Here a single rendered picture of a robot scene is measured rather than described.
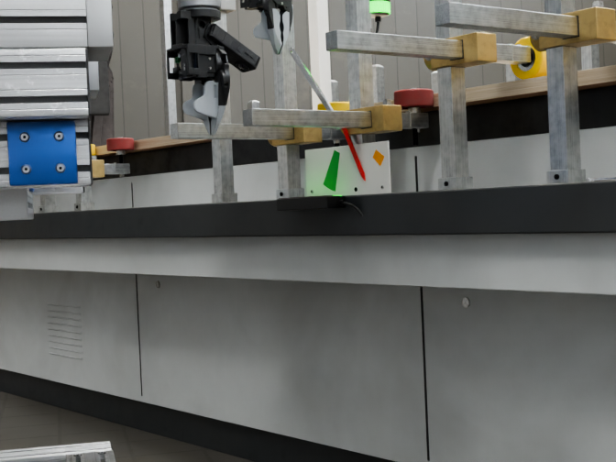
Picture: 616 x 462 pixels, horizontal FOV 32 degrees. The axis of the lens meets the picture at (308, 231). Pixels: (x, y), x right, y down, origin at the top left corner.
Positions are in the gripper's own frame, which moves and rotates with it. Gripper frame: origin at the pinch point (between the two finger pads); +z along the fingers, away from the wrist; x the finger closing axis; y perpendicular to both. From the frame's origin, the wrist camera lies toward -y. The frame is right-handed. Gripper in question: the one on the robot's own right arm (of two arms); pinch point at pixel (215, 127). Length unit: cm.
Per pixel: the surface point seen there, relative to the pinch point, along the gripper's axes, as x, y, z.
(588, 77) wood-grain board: 40, -52, -6
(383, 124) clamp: 5.0, -35.1, -0.7
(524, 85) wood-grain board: 26, -52, -6
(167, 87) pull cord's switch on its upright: -259, -145, -42
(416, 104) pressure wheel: 3.3, -45.7, -5.0
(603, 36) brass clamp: 55, -37, -10
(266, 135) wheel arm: -23.4, -27.8, -0.8
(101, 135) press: -570, -271, -46
